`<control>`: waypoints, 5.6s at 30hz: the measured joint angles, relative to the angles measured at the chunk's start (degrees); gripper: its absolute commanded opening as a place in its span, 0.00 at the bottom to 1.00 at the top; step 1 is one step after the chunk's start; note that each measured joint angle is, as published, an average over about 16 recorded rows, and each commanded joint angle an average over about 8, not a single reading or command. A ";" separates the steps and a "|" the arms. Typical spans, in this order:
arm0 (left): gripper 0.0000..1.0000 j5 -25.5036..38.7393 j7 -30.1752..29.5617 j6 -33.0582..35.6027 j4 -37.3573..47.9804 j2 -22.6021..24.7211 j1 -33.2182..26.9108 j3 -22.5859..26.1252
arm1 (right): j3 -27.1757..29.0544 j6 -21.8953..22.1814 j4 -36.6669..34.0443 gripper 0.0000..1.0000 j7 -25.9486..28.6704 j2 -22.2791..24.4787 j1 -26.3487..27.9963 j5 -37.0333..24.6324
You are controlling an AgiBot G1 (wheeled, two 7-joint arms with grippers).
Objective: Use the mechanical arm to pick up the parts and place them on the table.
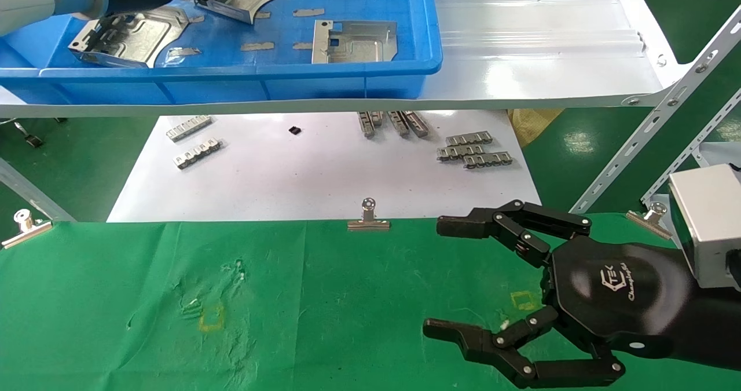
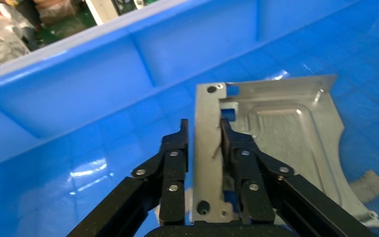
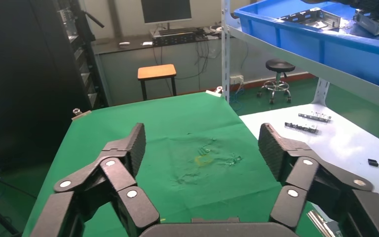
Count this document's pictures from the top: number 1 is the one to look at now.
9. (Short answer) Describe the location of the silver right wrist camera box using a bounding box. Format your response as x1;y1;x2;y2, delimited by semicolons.
669;164;741;290

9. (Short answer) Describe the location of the green cloth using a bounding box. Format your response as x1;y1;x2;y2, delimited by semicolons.
0;213;741;391

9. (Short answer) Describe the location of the yellow woven bag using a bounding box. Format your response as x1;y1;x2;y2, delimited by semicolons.
508;110;565;148

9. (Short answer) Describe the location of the white perforated angle strut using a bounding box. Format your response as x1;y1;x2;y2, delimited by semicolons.
640;90;741;204
570;6;741;214

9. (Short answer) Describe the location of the white sheet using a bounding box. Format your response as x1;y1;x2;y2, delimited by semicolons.
107;110;542;222

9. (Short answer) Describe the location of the white frame base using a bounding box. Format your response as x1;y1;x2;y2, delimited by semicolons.
692;142;741;169

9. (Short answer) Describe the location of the silver binder clip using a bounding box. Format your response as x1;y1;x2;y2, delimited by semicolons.
1;209;53;250
626;203;675;241
347;198;391;231

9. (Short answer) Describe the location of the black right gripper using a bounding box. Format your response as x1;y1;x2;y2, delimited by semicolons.
423;200;695;389

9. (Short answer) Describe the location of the blue plastic tray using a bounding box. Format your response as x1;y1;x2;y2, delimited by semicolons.
0;0;443;107

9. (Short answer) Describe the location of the black caster wheel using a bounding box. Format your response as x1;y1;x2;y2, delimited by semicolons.
12;119;45;149

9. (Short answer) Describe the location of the grey metal frame bar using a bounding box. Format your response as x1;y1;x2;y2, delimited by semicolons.
0;158;76;222

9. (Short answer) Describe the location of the white shelf board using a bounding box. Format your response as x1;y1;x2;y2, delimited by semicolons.
0;0;687;118

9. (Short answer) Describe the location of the flat silver metal plate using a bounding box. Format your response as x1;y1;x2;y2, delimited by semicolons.
312;20;398;65

